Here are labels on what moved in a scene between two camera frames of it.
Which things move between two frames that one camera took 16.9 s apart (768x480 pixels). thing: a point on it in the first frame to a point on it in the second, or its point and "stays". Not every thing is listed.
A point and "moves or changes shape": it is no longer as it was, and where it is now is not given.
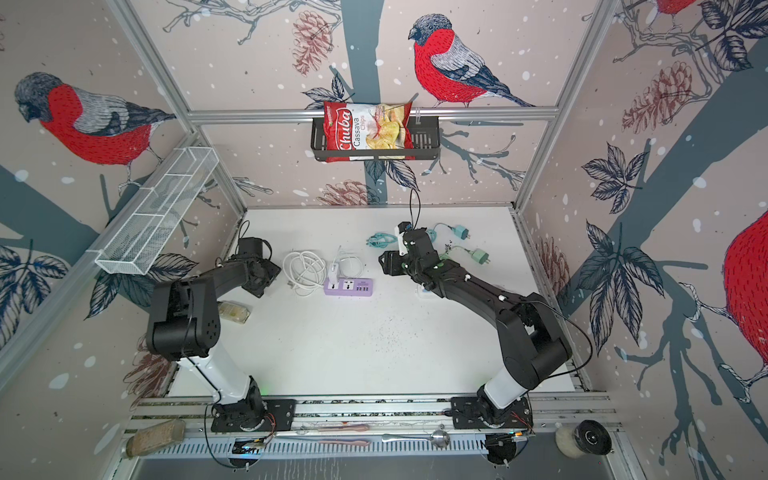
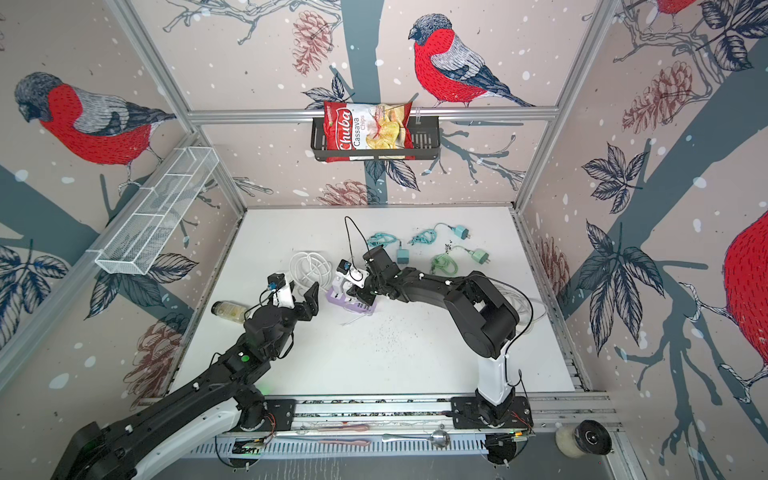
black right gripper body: x=396 y=265 to x=370 y=290
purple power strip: x=349 y=287 moves or changes shape
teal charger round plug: x=461 y=231 stays
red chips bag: x=367 y=131 stays
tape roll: x=586 y=438 stays
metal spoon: x=439 y=438 stays
